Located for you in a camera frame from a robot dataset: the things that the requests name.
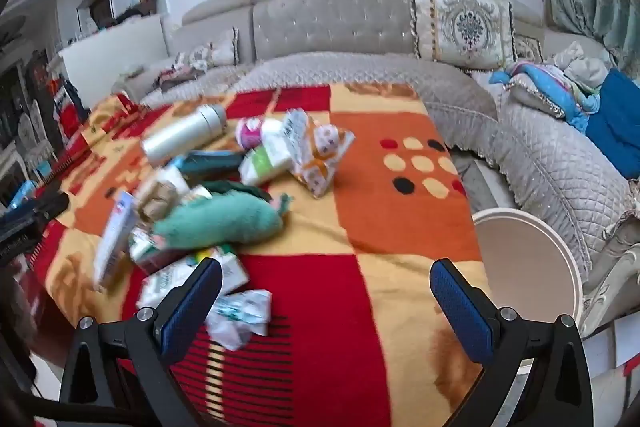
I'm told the red orange printed blanket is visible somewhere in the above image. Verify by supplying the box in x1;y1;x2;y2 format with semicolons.
30;84;496;427

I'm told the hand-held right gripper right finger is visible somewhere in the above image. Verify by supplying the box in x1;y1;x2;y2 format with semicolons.
430;258;608;427

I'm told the small patterned cushion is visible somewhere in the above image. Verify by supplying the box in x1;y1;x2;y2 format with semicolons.
515;34;546;62

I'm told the small green white carton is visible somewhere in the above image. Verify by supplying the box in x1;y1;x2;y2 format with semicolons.
129;227;173;270

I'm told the green white tissue packet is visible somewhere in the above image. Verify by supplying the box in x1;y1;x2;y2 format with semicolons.
239;142;296;188

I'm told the large patterned cushion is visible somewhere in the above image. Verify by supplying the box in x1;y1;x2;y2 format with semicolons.
412;0;518;70

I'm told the floral cushion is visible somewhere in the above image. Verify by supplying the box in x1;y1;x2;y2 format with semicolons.
175;27;241;72

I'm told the white ornate chair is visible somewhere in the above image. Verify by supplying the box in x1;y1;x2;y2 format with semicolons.
17;104;58;172

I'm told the dark blue cloth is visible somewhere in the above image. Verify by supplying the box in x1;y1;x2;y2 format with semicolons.
585;69;640;180

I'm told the teal fabric pouch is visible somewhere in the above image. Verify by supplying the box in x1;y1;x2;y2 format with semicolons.
175;150;246;175

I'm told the white green wrapper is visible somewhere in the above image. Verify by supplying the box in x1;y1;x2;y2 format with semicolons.
205;289;273;352

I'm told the dark green snack packet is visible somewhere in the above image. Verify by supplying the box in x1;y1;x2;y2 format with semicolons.
200;179;271;202

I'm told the white thermos bottle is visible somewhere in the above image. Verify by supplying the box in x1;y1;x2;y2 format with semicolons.
141;103;228;165

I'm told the orange white snack bag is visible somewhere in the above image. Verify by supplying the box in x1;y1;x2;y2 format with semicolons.
282;108;356;200

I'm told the grey clothing pile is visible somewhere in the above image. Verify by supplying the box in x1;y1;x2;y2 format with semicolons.
542;42;611;92

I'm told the green plush toy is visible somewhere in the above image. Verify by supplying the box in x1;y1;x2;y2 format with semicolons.
150;192;293;253

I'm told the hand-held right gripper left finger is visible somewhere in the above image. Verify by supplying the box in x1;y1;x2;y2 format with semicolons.
60;257;223;427

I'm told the pink white cup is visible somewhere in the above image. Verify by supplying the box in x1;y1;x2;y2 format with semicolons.
235;116;283;150

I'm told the clothes pile on sofa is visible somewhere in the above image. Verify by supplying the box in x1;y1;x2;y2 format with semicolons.
155;57;211;92

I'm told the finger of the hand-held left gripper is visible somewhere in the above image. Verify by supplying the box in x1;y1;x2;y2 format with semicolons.
0;192;69;235
0;222;48;265

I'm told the green white milk carton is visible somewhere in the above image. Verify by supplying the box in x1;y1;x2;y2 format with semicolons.
137;247;250;308

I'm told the brown paper box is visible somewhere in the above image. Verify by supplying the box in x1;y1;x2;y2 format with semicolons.
135;167;193;225

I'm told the white round bin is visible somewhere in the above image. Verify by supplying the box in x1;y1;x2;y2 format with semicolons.
472;207;583;373

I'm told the tall white box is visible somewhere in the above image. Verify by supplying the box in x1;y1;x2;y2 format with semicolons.
92;189;138;293

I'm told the grey tufted ornate sofa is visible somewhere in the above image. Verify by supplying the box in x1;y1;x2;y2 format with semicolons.
112;0;640;338

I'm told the white cabinet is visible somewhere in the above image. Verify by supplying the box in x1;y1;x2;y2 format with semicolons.
57;14;171;108

